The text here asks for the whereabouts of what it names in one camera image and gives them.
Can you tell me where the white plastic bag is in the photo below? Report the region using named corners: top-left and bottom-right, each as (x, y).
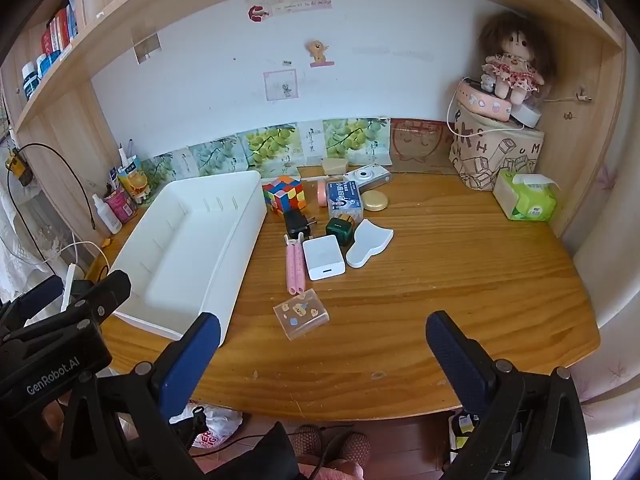
top-left (170, 402), bottom-right (243, 453)

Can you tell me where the white plastic storage tray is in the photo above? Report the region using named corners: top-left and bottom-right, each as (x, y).
top-left (107, 170), bottom-right (268, 348)

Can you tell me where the brown fuzzy slipper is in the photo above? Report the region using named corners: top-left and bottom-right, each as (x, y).
top-left (290, 425), bottom-right (326, 456)
top-left (327, 432), bottom-right (371, 466)

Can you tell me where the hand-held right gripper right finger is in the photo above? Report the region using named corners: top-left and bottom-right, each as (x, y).
top-left (426, 310), bottom-right (591, 480)

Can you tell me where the white lace curtain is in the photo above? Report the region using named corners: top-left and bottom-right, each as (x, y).
top-left (0, 180), bottom-right (66, 306)

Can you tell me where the white power strip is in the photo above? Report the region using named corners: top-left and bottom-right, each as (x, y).
top-left (62, 262), bottom-right (81, 311)

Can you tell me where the white bottle dark label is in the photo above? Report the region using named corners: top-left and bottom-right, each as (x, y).
top-left (20, 62), bottom-right (40, 101)

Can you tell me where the pink hair curler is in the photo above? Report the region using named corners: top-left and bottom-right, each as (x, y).
top-left (284, 234), bottom-right (307, 295)

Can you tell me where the pink framed wall sticker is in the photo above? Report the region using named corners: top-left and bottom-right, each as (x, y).
top-left (263, 69), bottom-right (299, 103)

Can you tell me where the thin black cable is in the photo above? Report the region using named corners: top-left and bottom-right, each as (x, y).
top-left (17, 142), bottom-right (97, 231)

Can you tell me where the white spray bottle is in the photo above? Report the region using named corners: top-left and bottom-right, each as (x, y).
top-left (91, 193), bottom-right (123, 235)

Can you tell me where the white round device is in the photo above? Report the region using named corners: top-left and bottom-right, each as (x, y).
top-left (509, 102), bottom-right (543, 128)

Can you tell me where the pink can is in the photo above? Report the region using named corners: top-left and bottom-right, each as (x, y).
top-left (104, 189), bottom-right (138, 225)

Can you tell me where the green tissue pack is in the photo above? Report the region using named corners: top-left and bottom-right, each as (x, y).
top-left (492, 168), bottom-right (560, 222)

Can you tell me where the clear box with stickers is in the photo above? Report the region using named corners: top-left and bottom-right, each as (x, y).
top-left (273, 290), bottom-right (330, 342)

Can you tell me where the white power cable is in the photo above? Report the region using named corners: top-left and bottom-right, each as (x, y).
top-left (47, 241), bottom-right (113, 286)

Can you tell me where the white floral curtain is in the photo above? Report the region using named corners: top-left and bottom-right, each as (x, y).
top-left (570, 125), bottom-right (640, 441)

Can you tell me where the green cube charger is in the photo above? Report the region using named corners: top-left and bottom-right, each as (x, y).
top-left (325, 214), bottom-right (357, 247)

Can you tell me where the blue and white box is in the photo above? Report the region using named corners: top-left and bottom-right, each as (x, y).
top-left (326, 180), bottom-right (365, 222)

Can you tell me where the black charger plug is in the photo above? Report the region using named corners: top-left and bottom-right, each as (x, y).
top-left (283, 209), bottom-right (317, 242)

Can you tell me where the colourful puzzle cube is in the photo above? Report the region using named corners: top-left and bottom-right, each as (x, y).
top-left (262, 176), bottom-right (306, 216)

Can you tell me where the brown-haired rag doll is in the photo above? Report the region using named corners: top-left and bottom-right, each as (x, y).
top-left (477, 11), bottom-right (558, 106)

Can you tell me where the white cable with plug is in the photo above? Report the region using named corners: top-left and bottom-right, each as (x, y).
top-left (544, 87), bottom-right (595, 105)

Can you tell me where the brown cardboard box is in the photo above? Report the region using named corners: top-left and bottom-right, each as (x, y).
top-left (390, 117), bottom-right (458, 171)

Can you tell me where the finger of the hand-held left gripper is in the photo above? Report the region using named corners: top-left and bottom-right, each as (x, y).
top-left (0, 275), bottom-right (66, 333)
top-left (65, 270), bottom-right (132, 333)

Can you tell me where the round gold tin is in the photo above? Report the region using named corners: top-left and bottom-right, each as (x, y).
top-left (361, 189), bottom-right (390, 212)

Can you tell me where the white power adapter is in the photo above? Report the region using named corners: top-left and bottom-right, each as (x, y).
top-left (302, 235), bottom-right (347, 281)

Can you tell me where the yellow cartoon wall sticker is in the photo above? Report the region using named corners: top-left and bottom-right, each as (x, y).
top-left (306, 39), bottom-right (335, 69)

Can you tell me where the taped paper note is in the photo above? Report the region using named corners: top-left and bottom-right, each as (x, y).
top-left (262, 0), bottom-right (333, 18)

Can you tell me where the white bottle blue label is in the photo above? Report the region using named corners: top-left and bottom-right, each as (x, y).
top-left (35, 52), bottom-right (61, 78)

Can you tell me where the yellow hanging tag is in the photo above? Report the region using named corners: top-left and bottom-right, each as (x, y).
top-left (5, 147), bottom-right (33, 187)

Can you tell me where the white cable on bag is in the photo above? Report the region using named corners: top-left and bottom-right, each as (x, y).
top-left (446, 91), bottom-right (526, 137)

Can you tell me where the white scoop-shaped board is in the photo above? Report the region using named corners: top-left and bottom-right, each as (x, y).
top-left (345, 218), bottom-right (394, 269)

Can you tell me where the clear tape piece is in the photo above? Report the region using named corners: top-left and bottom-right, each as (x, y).
top-left (133, 32), bottom-right (162, 65)

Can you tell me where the orange juice carton holder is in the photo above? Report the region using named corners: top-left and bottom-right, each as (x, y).
top-left (119, 156), bottom-right (151, 205)

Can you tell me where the grape print paper sheet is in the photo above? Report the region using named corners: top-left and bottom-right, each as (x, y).
top-left (242, 122), bottom-right (323, 167)
top-left (189, 137), bottom-right (246, 177)
top-left (322, 117), bottom-right (392, 163)
top-left (140, 154), bottom-right (193, 193)

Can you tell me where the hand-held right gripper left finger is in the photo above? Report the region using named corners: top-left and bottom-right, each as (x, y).
top-left (60, 311), bottom-right (222, 480)

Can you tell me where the beige patterned bag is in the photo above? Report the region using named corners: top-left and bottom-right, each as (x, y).
top-left (448, 107), bottom-right (546, 192)

